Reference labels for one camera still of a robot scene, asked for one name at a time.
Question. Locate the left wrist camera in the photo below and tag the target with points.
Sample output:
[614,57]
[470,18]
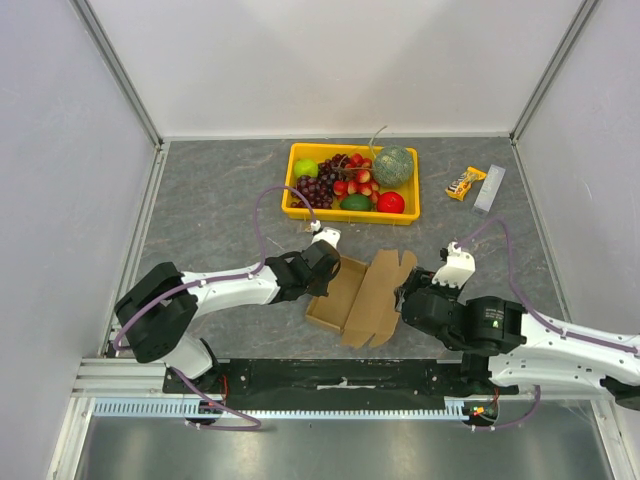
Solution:
[320,233]

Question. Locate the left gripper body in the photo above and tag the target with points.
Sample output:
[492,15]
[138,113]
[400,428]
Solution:
[318,286]

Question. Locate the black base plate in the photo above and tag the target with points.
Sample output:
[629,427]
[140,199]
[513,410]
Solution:
[347,384]

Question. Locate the yellow candy bar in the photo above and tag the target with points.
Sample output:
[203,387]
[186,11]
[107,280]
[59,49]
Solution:
[460,187]

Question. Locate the green netted melon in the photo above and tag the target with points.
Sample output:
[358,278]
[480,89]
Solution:
[393,165]

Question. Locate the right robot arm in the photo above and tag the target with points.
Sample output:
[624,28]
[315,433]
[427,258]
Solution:
[506,348]

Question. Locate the green avocado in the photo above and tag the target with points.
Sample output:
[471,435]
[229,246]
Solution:
[356,202]

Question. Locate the aluminium frame post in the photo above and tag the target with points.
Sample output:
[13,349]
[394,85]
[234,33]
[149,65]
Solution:
[102,42]
[578,23]

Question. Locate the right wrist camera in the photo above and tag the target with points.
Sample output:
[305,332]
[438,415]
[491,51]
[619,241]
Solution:
[459,266]

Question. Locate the purple grape bunch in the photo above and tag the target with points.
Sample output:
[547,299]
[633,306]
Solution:
[319,191]

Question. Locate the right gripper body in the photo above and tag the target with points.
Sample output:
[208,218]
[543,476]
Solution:
[412,298]

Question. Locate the left aluminium frame post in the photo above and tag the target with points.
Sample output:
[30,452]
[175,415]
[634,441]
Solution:
[102,42]

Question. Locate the right aluminium frame post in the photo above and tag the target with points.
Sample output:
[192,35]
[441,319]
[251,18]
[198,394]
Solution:
[578,23]

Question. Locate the red tomato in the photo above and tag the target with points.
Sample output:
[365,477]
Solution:
[390,202]

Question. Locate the red strawberry cluster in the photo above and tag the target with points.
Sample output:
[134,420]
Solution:
[353,175]

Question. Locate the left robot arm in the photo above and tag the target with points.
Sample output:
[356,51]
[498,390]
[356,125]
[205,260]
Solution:
[156,313]

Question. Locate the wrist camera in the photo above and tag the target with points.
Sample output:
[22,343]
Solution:
[320,233]
[459,266]

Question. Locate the slotted cable duct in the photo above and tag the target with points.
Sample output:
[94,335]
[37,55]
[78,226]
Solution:
[193,408]

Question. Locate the grey slim box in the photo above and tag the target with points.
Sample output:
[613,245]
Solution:
[488,191]

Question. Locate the brown cardboard box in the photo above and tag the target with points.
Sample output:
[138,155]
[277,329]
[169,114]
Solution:
[361,302]

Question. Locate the green apple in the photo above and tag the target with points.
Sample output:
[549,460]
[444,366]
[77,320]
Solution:
[305,167]

